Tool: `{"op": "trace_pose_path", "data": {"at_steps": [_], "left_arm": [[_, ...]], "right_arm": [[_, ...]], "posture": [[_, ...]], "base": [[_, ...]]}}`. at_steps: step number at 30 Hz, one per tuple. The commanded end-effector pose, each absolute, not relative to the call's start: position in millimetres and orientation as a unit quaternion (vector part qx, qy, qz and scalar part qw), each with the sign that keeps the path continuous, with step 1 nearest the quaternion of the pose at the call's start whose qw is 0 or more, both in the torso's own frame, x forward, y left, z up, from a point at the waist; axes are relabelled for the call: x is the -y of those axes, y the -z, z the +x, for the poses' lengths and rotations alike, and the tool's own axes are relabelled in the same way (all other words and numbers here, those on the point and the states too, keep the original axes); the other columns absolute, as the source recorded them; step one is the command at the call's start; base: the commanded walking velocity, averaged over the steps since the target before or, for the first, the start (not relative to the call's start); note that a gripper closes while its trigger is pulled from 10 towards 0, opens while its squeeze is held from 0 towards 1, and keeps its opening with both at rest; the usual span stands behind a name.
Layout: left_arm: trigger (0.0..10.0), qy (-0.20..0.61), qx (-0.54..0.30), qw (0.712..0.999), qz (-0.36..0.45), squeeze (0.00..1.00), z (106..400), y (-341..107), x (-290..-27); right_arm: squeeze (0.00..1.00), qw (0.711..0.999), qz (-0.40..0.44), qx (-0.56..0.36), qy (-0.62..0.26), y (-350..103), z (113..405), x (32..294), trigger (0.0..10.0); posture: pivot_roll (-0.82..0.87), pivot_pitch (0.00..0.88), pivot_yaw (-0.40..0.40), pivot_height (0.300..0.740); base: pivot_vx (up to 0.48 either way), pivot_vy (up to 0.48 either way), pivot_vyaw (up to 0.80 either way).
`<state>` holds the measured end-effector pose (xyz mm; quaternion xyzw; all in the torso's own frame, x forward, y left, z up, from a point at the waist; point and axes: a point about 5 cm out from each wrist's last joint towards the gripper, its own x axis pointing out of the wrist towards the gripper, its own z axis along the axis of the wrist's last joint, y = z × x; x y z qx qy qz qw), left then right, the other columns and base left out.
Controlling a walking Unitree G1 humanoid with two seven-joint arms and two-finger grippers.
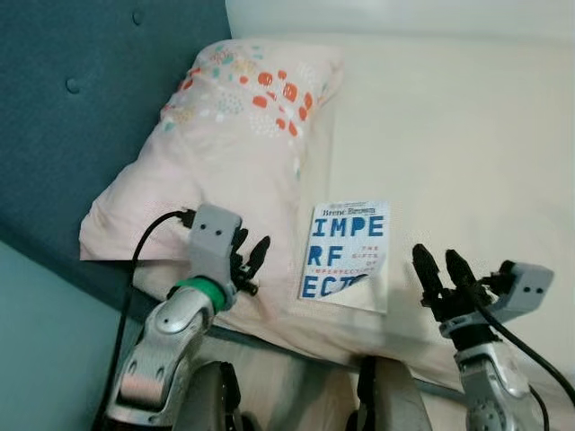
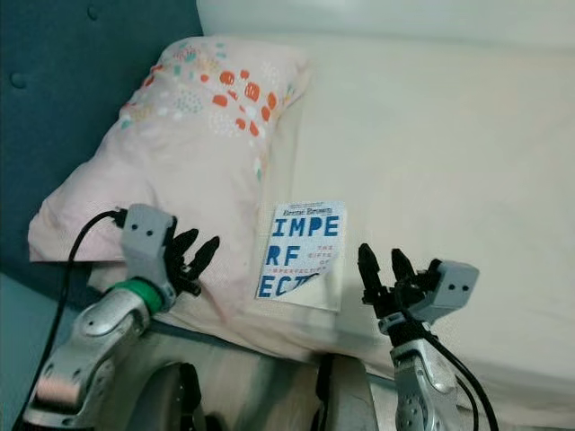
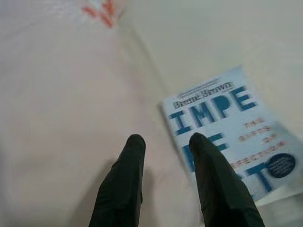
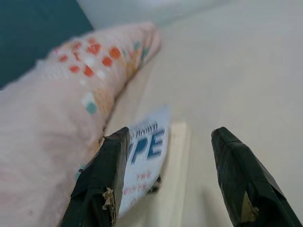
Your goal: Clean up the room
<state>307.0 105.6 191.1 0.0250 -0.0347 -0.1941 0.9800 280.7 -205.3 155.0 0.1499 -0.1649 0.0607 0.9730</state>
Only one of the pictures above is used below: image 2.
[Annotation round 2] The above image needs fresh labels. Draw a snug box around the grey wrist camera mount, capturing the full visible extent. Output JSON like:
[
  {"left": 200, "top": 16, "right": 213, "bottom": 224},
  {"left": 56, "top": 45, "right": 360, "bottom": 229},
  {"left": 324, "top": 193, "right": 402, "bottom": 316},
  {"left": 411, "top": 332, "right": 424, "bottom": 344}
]
[
  {"left": 422, "top": 259, "right": 479, "bottom": 324},
  {"left": 121, "top": 204, "right": 176, "bottom": 288}
]

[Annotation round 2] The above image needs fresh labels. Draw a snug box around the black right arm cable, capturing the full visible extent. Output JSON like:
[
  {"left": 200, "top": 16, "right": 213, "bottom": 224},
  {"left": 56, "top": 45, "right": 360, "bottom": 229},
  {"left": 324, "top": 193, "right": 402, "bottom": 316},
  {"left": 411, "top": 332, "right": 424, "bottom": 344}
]
[{"left": 413, "top": 323, "right": 500, "bottom": 431}]

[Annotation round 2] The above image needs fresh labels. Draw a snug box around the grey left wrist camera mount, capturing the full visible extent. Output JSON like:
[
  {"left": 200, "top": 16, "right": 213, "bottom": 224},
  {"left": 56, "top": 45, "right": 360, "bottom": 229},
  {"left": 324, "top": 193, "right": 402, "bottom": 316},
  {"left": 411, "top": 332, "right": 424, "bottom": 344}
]
[{"left": 121, "top": 204, "right": 176, "bottom": 288}]

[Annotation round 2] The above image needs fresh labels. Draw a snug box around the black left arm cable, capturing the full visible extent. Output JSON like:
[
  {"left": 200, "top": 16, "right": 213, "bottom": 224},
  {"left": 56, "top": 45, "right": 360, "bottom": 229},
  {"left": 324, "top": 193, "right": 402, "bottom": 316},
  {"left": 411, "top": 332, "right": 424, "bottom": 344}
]
[{"left": 13, "top": 208, "right": 128, "bottom": 431}]

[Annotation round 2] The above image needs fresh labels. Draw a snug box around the white book with blue letters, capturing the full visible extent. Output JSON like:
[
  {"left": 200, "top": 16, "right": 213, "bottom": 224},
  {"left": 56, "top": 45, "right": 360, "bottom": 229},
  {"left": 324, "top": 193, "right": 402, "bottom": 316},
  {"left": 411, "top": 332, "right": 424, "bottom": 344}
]
[{"left": 256, "top": 199, "right": 349, "bottom": 312}]

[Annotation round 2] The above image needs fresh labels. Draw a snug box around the dark blue padded headboard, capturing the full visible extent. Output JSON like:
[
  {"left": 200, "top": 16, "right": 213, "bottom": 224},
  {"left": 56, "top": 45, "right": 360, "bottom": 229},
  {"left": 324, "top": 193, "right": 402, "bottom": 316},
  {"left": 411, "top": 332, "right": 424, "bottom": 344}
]
[{"left": 0, "top": 0, "right": 206, "bottom": 302}]

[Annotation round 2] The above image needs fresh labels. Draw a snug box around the pink pillow with orange spots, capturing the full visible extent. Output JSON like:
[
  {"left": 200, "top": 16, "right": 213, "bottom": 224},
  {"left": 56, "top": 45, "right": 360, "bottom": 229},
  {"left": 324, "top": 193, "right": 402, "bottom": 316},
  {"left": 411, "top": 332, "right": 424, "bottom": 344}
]
[{"left": 27, "top": 36, "right": 315, "bottom": 297}]

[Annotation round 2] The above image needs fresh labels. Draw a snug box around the dark robot left leg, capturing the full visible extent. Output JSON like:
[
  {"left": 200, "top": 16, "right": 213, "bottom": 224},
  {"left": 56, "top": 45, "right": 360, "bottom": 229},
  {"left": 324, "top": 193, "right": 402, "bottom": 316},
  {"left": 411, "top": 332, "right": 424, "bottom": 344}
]
[{"left": 135, "top": 359, "right": 203, "bottom": 431}]

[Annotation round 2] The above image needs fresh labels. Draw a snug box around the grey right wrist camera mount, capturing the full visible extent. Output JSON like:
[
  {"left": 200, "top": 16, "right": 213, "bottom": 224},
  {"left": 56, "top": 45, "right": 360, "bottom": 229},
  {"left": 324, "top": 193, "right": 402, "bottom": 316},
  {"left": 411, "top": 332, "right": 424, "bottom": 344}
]
[{"left": 422, "top": 259, "right": 479, "bottom": 324}]

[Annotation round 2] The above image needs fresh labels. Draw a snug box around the mattress with cream sheet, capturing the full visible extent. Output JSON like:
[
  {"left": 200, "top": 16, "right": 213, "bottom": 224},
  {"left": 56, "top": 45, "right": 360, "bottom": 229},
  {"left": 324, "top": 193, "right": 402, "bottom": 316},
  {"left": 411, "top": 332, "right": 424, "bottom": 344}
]
[{"left": 85, "top": 31, "right": 575, "bottom": 427}]

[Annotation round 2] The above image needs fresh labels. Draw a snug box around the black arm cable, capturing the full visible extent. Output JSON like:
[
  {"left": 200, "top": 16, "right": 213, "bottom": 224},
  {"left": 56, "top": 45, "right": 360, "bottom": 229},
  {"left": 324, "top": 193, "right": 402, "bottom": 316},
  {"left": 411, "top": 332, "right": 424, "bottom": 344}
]
[
  {"left": 413, "top": 323, "right": 500, "bottom": 431},
  {"left": 13, "top": 208, "right": 128, "bottom": 431}
]

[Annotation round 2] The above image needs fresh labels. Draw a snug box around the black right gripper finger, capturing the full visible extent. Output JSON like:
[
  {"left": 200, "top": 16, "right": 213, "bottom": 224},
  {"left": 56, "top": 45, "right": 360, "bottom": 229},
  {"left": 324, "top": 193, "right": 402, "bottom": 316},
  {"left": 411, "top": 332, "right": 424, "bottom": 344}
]
[
  {"left": 358, "top": 243, "right": 386, "bottom": 302},
  {"left": 389, "top": 250, "right": 418, "bottom": 290}
]

